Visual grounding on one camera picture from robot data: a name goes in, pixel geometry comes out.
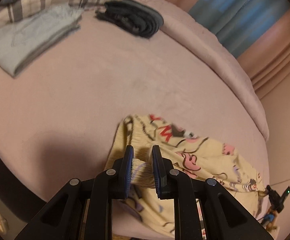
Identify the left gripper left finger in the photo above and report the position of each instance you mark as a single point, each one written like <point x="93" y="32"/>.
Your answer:
<point x="83" y="209"/>

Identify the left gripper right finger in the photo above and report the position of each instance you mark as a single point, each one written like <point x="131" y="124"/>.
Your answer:
<point x="202" y="209"/>

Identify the yellow cartoon print pants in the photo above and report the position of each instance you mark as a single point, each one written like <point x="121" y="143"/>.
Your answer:
<point x="198" y="157"/>

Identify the right hand in sleeve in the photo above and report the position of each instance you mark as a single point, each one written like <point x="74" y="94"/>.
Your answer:
<point x="270" y="219"/>

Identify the pink bed mattress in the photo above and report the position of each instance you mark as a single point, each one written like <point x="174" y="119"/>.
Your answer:
<point x="58" y="117"/>

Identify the pink duvet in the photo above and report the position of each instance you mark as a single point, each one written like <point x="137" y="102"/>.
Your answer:
<point x="180" y="26"/>

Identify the folded light blue jeans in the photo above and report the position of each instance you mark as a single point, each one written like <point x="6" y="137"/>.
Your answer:
<point x="22" y="42"/>

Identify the pastel striped curtain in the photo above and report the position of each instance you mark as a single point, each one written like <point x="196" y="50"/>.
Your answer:
<point x="255" y="32"/>

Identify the folded dark navy pants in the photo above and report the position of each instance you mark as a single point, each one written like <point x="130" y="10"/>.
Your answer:
<point x="133" y="17"/>

